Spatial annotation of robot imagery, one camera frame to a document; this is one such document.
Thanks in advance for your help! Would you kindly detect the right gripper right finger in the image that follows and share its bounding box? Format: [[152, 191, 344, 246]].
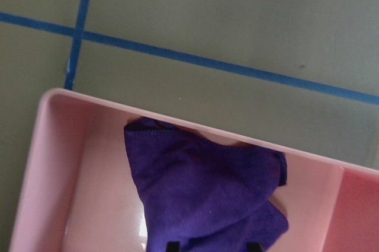
[[246, 243, 264, 252]]

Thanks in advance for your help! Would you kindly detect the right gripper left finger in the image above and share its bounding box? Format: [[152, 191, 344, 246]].
[[166, 241, 180, 252]]

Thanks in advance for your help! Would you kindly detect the purple cloth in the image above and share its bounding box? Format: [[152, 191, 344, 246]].
[[124, 118, 289, 251]]

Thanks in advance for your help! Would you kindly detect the red plastic bin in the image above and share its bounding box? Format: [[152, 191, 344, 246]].
[[9, 88, 378, 251]]

